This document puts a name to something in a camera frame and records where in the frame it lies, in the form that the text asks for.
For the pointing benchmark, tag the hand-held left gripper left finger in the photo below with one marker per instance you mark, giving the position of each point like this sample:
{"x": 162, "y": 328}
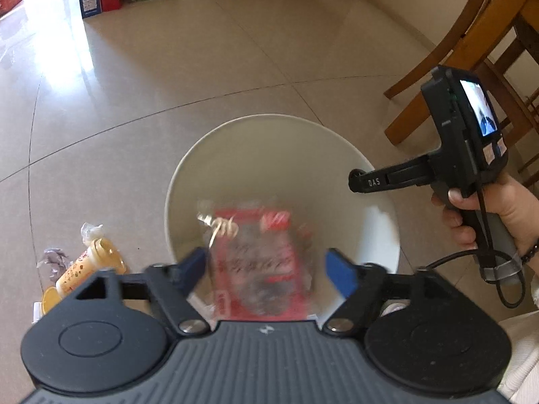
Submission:
{"x": 191, "y": 267}

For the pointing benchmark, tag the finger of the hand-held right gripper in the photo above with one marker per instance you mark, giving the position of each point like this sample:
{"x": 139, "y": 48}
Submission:
{"x": 374, "y": 182}

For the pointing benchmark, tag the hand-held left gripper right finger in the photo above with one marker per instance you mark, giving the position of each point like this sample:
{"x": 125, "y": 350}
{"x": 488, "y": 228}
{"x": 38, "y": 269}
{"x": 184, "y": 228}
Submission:
{"x": 341, "y": 273}

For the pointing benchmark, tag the pink clear plastic wrapper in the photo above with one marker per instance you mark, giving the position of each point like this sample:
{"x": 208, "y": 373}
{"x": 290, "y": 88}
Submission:
{"x": 252, "y": 261}

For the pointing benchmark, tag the white plastic trash bin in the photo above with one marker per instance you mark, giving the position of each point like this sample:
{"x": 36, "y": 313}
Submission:
{"x": 273, "y": 155}

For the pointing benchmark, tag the white tissue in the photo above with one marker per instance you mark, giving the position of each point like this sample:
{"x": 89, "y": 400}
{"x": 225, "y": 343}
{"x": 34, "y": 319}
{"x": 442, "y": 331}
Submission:
{"x": 90, "y": 232}

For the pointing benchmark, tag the yellow lidded drink cup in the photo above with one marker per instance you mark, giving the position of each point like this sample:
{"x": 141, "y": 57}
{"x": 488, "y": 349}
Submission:
{"x": 84, "y": 265}

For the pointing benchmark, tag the person's right hand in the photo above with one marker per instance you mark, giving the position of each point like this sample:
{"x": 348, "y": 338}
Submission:
{"x": 509, "y": 214}

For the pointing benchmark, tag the wooden chair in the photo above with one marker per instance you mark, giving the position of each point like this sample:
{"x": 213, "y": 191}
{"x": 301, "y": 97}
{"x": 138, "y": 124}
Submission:
{"x": 463, "y": 21}

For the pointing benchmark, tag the crumpled purple grey paper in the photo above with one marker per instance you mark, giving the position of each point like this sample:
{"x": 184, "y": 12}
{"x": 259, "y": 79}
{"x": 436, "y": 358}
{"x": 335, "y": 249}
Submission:
{"x": 52, "y": 261}

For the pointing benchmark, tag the small white plastic bottle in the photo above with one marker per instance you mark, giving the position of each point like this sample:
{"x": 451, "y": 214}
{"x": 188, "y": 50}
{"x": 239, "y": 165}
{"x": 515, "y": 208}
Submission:
{"x": 37, "y": 311}

